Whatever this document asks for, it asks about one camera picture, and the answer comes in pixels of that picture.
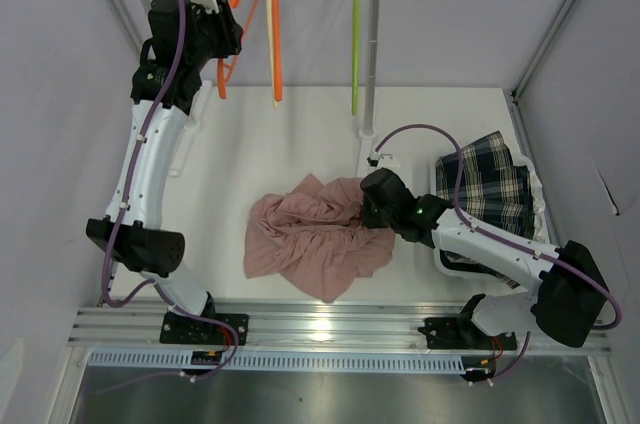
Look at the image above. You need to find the pink pleated skirt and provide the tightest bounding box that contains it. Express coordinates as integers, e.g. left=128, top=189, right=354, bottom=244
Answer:
left=243, top=174, right=396, bottom=303

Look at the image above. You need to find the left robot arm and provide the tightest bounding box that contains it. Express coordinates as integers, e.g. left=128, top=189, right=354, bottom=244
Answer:
left=86, top=0, right=243, bottom=344

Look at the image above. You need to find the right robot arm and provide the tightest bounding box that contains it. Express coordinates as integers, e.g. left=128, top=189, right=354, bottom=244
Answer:
left=360, top=168, right=609, bottom=348

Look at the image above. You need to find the navy plaid skirt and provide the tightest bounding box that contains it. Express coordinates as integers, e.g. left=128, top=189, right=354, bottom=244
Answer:
left=434, top=131, right=537, bottom=246

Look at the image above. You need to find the green plastic hanger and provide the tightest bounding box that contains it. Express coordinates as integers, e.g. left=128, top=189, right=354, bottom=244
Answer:
left=351, top=0, right=361, bottom=116

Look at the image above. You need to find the white laundry basket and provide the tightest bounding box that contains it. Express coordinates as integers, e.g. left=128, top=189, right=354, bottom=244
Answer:
left=430, top=146, right=549, bottom=288

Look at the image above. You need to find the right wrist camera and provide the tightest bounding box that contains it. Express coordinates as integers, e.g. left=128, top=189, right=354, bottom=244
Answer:
left=367, top=153, right=401, bottom=175

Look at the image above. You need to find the aluminium mounting rail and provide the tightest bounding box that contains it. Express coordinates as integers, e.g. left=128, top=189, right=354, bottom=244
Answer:
left=67, top=298, right=460, bottom=354

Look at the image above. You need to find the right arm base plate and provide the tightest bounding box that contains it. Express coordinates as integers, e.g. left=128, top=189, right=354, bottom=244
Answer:
left=417, top=293, right=518, bottom=351

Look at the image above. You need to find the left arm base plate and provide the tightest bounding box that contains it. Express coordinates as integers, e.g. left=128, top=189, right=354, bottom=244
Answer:
left=159, top=296, right=250, bottom=347

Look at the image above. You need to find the slotted cable duct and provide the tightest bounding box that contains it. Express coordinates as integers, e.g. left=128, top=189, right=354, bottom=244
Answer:
left=88, top=348, right=466, bottom=375

